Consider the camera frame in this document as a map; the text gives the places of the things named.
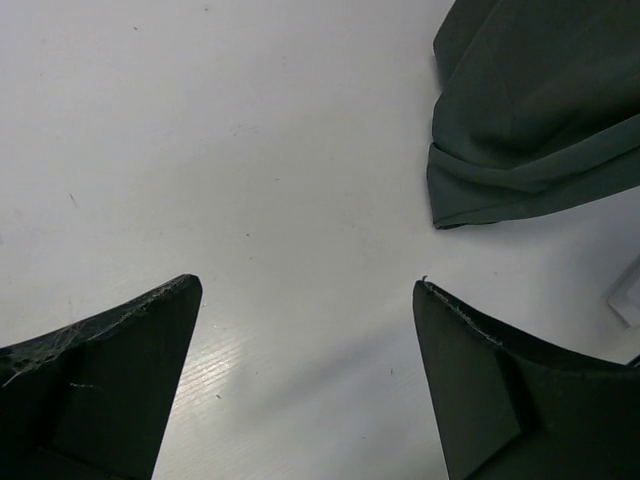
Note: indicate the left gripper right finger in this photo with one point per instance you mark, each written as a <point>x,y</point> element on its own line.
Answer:
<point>509,405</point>

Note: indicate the white clothes rack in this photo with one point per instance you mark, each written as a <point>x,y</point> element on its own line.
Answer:
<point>624,299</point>

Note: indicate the dark grey t shirt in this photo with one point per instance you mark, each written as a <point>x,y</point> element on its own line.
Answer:
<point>538,110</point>

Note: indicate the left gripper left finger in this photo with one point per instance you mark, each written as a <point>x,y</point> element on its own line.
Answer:
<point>92,400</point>

